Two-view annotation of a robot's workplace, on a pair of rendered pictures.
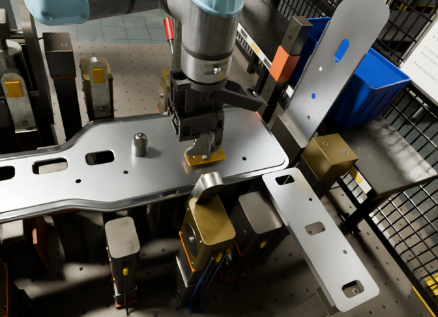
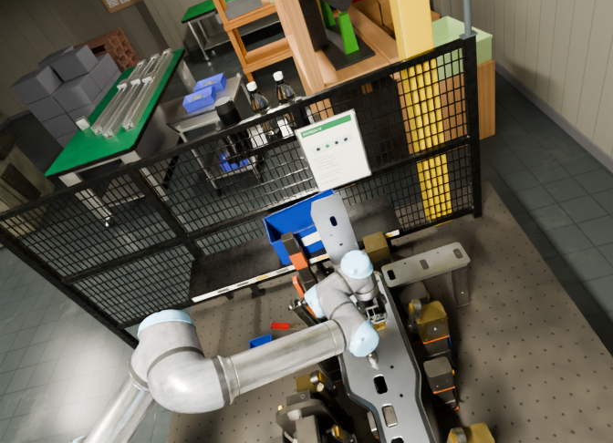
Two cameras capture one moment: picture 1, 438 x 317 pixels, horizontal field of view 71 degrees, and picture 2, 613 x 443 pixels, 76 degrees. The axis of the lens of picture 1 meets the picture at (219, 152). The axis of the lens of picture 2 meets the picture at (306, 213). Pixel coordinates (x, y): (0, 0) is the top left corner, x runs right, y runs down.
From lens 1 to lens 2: 0.85 m
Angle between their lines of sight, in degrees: 33
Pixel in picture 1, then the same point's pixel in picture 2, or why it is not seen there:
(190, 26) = (368, 283)
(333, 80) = (343, 230)
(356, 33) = (332, 211)
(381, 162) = (379, 220)
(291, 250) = not seen: hidden behind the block
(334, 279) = (453, 261)
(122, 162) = (383, 369)
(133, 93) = (249, 407)
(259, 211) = (412, 293)
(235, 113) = not seen: hidden behind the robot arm
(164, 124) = not seen: hidden behind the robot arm
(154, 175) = (393, 349)
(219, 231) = (437, 308)
